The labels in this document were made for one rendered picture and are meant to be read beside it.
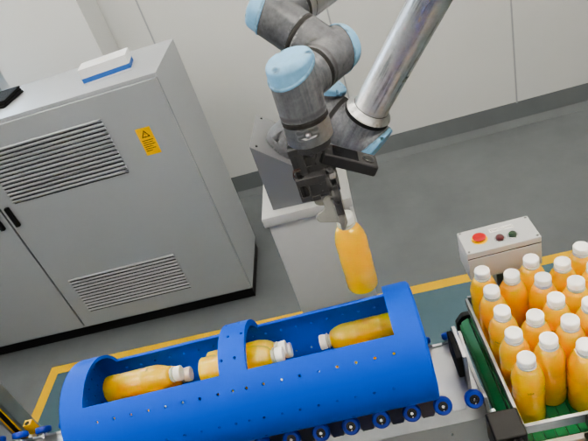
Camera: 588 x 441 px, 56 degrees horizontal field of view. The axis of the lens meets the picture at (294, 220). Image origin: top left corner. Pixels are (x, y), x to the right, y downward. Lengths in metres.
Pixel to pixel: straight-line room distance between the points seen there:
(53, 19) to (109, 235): 1.37
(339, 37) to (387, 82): 0.60
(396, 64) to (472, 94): 2.60
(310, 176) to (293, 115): 0.14
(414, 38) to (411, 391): 0.91
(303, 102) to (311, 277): 1.20
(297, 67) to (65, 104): 1.96
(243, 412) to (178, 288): 2.05
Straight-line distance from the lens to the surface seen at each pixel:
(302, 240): 1.99
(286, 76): 0.97
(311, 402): 1.29
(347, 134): 1.77
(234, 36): 3.86
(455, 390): 1.49
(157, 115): 2.71
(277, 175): 1.87
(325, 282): 2.13
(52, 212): 3.15
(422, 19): 1.58
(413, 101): 4.11
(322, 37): 1.08
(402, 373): 1.26
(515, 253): 1.62
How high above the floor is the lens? 2.14
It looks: 34 degrees down
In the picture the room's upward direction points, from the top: 20 degrees counter-clockwise
